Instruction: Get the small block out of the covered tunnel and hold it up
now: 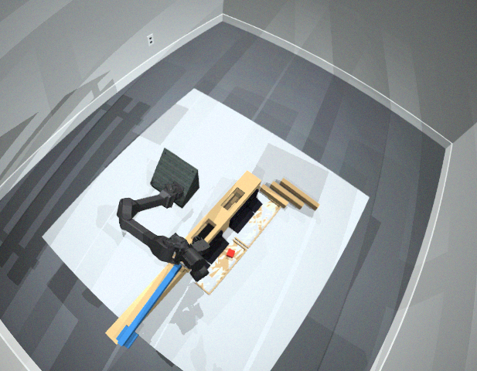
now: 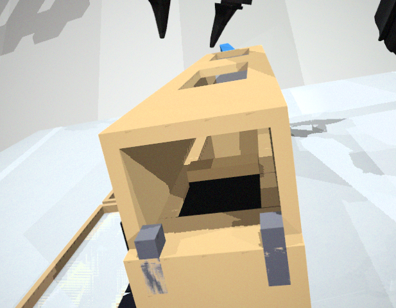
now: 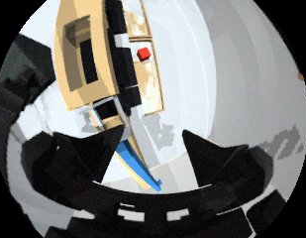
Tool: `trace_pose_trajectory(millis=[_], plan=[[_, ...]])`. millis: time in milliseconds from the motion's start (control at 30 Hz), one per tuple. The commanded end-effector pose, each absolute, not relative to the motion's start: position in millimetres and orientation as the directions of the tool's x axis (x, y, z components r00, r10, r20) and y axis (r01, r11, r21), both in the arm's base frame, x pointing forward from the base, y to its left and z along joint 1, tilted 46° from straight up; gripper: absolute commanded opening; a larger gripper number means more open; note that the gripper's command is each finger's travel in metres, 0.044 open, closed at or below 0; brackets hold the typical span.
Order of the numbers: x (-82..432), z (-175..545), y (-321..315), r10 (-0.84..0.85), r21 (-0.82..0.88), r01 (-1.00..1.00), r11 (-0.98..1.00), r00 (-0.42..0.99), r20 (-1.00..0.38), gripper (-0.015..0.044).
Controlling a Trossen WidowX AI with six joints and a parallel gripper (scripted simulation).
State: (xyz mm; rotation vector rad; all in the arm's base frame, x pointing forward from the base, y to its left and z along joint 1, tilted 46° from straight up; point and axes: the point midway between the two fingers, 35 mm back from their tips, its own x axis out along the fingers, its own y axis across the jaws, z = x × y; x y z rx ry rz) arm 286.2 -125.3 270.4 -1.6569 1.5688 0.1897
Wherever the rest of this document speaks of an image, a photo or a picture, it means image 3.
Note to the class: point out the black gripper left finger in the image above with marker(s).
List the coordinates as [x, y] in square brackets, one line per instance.
[94, 152]

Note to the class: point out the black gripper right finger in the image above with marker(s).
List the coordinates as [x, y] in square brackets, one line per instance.
[207, 158]

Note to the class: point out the red block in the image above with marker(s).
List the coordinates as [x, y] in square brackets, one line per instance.
[143, 54]

